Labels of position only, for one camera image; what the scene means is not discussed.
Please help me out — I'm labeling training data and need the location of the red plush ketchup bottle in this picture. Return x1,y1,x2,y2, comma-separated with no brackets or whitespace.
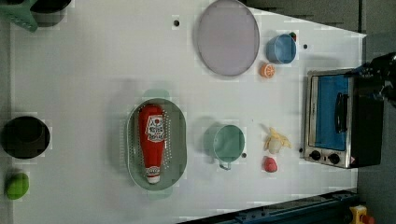
138,105,164,184

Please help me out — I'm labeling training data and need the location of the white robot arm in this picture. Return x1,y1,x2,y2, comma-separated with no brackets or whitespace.
357,52,396,106

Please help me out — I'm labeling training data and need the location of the green metal mug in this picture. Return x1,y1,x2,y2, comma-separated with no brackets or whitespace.
203,123,246,171

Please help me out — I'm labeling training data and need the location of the grey round plate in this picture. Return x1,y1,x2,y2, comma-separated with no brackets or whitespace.
196,0,260,76

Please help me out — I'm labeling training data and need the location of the orange slice toy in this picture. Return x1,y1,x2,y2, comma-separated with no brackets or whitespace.
260,63,276,78

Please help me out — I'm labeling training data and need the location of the peeled banana toy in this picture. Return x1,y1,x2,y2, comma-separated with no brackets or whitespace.
264,127,291,154

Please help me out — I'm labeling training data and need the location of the red strawberry toy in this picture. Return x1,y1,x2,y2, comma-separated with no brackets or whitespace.
263,157,277,173

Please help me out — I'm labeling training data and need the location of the blue cup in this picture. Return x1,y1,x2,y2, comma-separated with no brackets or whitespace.
265,35,297,64

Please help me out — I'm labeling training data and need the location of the black toaster oven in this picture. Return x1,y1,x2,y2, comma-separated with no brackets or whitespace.
304,69,384,169

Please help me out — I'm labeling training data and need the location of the black round bowl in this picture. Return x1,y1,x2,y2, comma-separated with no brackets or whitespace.
1,116,50,160

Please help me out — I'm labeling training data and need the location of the black bowl top left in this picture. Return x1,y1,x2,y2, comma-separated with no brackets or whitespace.
30,0,72,27

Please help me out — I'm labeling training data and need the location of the yellow red clamp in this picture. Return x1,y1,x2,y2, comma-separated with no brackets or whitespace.
349,205,375,224

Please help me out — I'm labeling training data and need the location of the green plush toy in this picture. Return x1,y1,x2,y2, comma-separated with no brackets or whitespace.
6,173,30,200

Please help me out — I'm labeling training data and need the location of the green perforated rack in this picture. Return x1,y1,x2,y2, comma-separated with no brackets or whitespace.
0,0,38,33

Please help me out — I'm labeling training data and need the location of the blue metal frame rail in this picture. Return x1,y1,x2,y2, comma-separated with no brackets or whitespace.
178,190,360,224

